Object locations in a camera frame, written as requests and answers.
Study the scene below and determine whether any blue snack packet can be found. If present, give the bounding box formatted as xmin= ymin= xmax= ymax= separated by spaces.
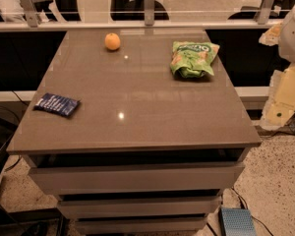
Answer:
xmin=33 ymin=93 xmax=80 ymax=117

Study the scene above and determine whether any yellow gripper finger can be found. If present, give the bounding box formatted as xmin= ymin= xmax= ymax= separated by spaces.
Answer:
xmin=261 ymin=63 xmax=295 ymax=129

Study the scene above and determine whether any grey drawer cabinet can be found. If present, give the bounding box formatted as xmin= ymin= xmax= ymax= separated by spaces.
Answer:
xmin=9 ymin=29 xmax=261 ymax=235

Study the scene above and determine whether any black office chair left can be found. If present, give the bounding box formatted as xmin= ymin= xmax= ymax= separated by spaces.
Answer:
xmin=32 ymin=0 xmax=81 ymax=22

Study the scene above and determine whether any metal glass railing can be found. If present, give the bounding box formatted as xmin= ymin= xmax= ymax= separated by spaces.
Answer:
xmin=0 ymin=0 xmax=281 ymax=30

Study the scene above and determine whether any black office chair centre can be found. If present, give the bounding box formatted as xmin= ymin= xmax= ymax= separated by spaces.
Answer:
xmin=107 ymin=0 xmax=170 ymax=22

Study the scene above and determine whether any green rice chip bag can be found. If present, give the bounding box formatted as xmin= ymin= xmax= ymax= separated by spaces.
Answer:
xmin=170 ymin=41 xmax=219 ymax=79

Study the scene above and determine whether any black office chair right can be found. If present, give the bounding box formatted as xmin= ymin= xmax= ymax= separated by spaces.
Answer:
xmin=229 ymin=0 xmax=295 ymax=20

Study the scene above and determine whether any black floor cable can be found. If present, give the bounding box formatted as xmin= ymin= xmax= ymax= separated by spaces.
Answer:
xmin=230 ymin=187 xmax=274 ymax=236

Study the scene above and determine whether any blue box on floor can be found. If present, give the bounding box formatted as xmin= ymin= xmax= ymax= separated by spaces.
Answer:
xmin=219 ymin=207 xmax=257 ymax=236

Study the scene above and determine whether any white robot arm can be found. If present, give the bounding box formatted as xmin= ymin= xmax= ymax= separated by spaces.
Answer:
xmin=259 ymin=5 xmax=295 ymax=131

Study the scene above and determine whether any orange fruit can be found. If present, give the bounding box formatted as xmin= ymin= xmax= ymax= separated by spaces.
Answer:
xmin=104 ymin=33 xmax=121 ymax=51

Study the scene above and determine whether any black office chair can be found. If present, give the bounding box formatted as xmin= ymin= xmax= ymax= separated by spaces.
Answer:
xmin=229 ymin=0 xmax=295 ymax=20
xmin=32 ymin=0 xmax=81 ymax=22
xmin=107 ymin=0 xmax=170 ymax=22

